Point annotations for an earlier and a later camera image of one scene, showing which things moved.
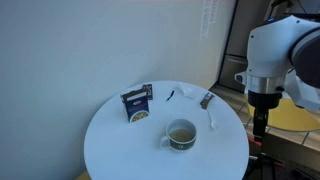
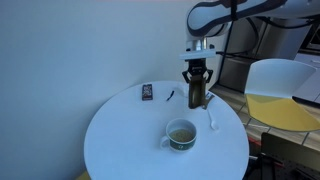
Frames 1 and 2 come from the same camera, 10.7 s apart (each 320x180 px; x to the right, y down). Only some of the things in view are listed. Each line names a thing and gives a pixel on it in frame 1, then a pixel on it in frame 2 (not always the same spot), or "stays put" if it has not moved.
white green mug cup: (181, 133) stays put
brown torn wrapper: (206, 100) stays put
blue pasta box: (137, 105) to (197, 91)
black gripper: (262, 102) to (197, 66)
